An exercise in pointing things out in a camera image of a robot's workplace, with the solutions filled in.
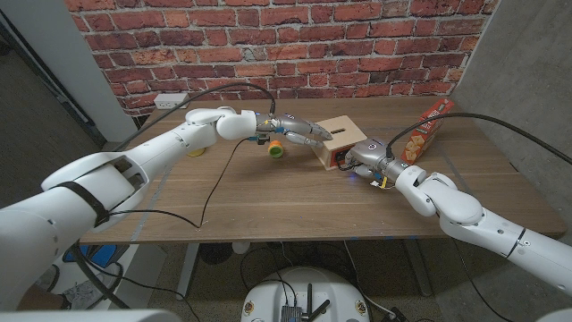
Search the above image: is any black band on right arm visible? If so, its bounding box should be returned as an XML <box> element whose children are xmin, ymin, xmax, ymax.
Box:
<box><xmin>506</xmin><ymin>226</ymin><xmax>527</xmax><ymax>259</ymax></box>

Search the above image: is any wooden box with slot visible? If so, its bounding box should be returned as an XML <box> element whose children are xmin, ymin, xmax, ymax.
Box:
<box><xmin>311</xmin><ymin>114</ymin><xmax>368</xmax><ymax>172</ymax></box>

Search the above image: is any white power outlet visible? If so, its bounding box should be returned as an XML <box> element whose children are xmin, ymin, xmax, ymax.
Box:
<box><xmin>153</xmin><ymin>92</ymin><xmax>191</xmax><ymax>110</ymax></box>

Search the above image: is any white table leg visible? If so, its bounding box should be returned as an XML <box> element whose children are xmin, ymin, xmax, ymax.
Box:
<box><xmin>175</xmin><ymin>242</ymin><xmax>201</xmax><ymax>301</ymax></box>

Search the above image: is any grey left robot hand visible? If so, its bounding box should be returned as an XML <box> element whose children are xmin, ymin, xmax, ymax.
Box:
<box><xmin>256</xmin><ymin>112</ymin><xmax>335</xmax><ymax>149</ymax></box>

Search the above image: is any black power strip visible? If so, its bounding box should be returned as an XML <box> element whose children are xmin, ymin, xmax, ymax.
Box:
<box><xmin>386</xmin><ymin>306</ymin><xmax>410</xmax><ymax>322</ymax></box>

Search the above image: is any grey tape strip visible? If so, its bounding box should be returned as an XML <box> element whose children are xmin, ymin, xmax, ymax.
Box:
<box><xmin>435</xmin><ymin>145</ymin><xmax>450</xmax><ymax>175</ymax></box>
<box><xmin>130</xmin><ymin>167</ymin><xmax>173</xmax><ymax>242</ymax></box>

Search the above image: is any thin black cable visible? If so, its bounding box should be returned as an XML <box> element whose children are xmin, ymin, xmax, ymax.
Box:
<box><xmin>108</xmin><ymin>137</ymin><xmax>251</xmax><ymax>230</ymax></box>

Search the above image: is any black strap on left arm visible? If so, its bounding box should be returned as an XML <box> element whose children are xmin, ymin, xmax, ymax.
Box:
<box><xmin>55</xmin><ymin>181</ymin><xmax>112</xmax><ymax>228</ymax></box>

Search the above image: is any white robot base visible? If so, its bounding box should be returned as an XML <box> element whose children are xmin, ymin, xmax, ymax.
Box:
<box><xmin>240</xmin><ymin>267</ymin><xmax>371</xmax><ymax>322</ymax></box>

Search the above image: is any red brick printed backdrop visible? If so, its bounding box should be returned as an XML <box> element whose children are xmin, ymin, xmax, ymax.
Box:
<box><xmin>64</xmin><ymin>0</ymin><xmax>500</xmax><ymax>117</ymax></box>

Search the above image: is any red cracker package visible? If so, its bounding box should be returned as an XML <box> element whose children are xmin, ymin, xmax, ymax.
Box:
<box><xmin>400</xmin><ymin>97</ymin><xmax>456</xmax><ymax>165</ymax></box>

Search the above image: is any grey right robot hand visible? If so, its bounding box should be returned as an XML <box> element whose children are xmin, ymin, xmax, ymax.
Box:
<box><xmin>344</xmin><ymin>137</ymin><xmax>410</xmax><ymax>181</ymax></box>

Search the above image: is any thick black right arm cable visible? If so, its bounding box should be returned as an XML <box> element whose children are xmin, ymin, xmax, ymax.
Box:
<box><xmin>384</xmin><ymin>111</ymin><xmax>572</xmax><ymax>165</ymax></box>

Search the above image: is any small grey computer box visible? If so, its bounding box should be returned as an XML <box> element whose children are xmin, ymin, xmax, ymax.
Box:
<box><xmin>280</xmin><ymin>305</ymin><xmax>304</xmax><ymax>322</ymax></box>

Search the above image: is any blue and white object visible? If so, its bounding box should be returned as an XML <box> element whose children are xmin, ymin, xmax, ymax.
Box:
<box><xmin>38</xmin><ymin>243</ymin><xmax>130</xmax><ymax>309</ymax></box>

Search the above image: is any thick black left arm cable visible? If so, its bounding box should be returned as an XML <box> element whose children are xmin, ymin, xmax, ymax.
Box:
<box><xmin>111</xmin><ymin>81</ymin><xmax>277</xmax><ymax>152</ymax></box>

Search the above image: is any grey table leg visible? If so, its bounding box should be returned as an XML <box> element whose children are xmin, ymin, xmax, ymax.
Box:
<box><xmin>403</xmin><ymin>239</ymin><xmax>433</xmax><ymax>297</ymax></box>

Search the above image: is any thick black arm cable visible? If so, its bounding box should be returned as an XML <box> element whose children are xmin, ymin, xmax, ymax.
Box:
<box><xmin>111</xmin><ymin>81</ymin><xmax>277</xmax><ymax>152</ymax></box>
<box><xmin>384</xmin><ymin>111</ymin><xmax>572</xmax><ymax>165</ymax></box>

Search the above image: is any wooden drawer with red front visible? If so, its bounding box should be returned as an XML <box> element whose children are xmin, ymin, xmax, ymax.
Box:
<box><xmin>331</xmin><ymin>148</ymin><xmax>354</xmax><ymax>170</ymax></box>

